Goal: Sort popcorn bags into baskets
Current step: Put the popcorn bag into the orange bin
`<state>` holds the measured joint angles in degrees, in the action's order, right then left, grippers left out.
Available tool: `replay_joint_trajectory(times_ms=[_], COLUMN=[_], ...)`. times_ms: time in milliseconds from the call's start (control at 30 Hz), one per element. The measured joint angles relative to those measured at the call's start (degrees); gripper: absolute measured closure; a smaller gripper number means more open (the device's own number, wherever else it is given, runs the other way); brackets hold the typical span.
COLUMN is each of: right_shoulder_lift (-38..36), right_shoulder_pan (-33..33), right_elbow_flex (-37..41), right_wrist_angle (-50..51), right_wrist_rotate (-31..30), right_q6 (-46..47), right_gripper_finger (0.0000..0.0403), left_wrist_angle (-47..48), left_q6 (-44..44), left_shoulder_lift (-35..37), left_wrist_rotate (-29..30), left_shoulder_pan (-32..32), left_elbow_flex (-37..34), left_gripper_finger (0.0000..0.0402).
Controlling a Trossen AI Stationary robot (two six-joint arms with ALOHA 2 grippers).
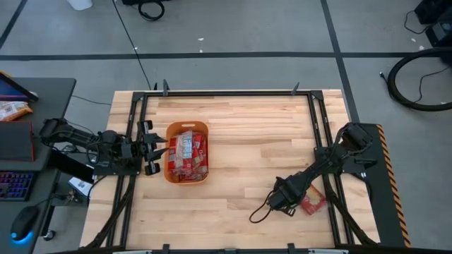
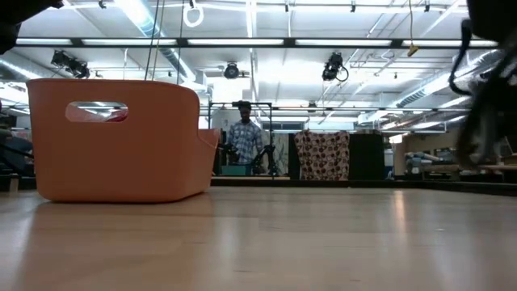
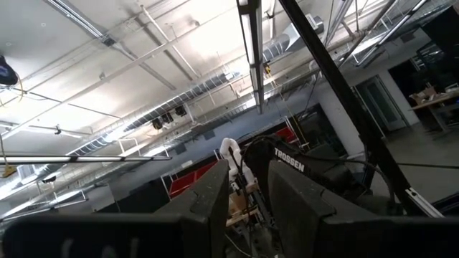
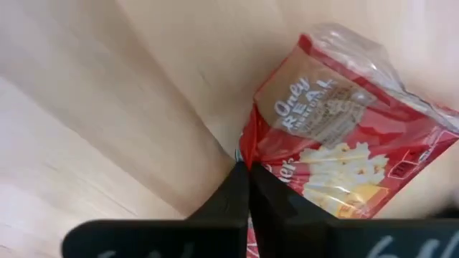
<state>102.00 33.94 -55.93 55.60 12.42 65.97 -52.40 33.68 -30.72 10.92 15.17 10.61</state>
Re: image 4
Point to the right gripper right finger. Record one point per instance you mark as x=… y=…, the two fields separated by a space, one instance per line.
x=279 y=215

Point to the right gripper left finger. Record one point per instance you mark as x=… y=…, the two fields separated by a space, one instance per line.
x=229 y=204

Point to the red popcorn bag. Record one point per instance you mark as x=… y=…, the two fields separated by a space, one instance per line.
x=340 y=125

